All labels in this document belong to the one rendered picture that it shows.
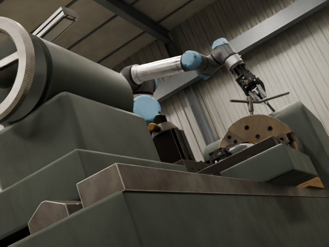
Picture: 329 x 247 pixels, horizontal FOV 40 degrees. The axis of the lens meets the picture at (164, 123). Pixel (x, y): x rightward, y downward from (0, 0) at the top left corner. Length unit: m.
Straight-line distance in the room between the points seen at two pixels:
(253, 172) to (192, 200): 0.41
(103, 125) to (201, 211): 0.19
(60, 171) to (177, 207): 0.14
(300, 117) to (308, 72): 10.31
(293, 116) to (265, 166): 0.99
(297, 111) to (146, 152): 1.27
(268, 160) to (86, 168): 0.51
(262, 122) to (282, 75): 10.60
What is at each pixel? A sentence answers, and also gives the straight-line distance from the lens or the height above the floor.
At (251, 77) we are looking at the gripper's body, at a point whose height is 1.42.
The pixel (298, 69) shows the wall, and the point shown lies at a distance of 12.32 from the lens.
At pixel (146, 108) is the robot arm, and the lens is 1.70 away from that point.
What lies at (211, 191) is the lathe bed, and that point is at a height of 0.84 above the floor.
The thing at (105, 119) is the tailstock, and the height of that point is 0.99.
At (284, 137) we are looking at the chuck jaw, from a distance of 1.72.
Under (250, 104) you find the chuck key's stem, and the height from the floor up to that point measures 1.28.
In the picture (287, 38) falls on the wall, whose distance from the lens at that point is 12.58.
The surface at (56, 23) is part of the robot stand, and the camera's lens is 2.18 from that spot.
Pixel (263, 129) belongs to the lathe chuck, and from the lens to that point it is 1.78.
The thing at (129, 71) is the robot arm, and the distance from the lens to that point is 2.15.
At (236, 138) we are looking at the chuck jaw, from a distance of 1.75.
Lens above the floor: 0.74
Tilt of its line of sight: 19 degrees up
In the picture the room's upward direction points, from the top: 21 degrees counter-clockwise
